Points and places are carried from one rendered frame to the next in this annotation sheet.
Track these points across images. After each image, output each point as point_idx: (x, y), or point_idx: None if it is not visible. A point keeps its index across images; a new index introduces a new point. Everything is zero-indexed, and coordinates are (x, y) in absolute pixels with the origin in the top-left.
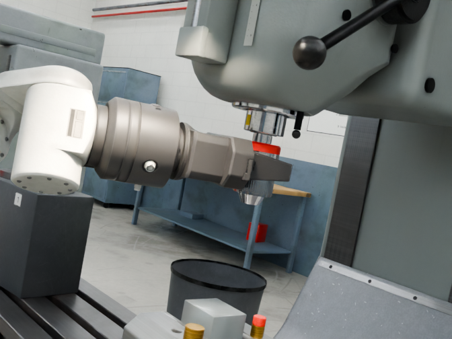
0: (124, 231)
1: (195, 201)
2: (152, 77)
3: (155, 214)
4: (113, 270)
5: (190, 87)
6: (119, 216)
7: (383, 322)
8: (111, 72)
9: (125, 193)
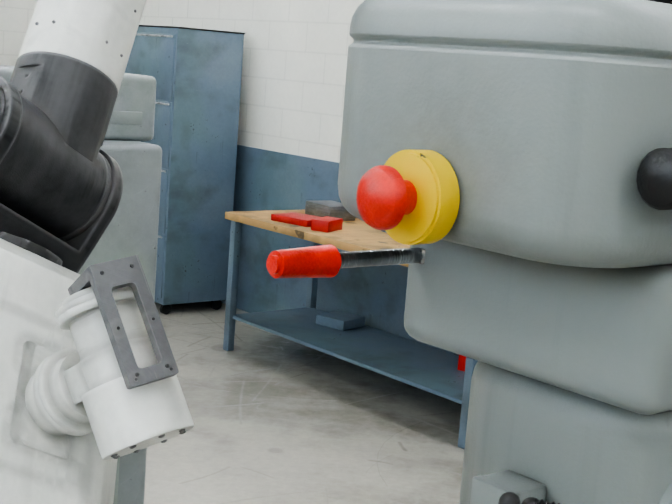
0: (214, 373)
1: (344, 288)
2: (227, 38)
3: (268, 329)
4: (211, 479)
5: (307, 52)
6: (196, 334)
7: None
8: (143, 36)
9: (201, 280)
